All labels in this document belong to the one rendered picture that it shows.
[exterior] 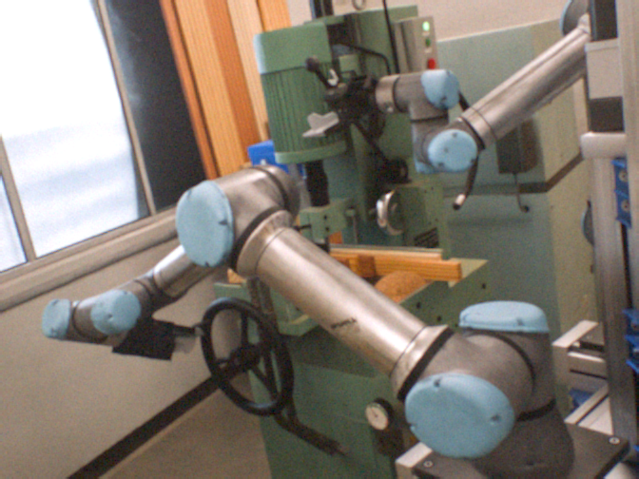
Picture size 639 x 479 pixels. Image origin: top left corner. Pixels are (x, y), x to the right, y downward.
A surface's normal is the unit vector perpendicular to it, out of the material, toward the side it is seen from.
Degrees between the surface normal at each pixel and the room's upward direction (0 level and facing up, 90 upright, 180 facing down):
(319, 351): 90
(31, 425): 90
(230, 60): 87
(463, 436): 95
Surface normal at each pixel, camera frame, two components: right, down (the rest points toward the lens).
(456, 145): 0.06, 0.23
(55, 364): 0.83, -0.01
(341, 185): -0.64, 0.29
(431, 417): -0.44, 0.37
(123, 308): 0.76, -0.22
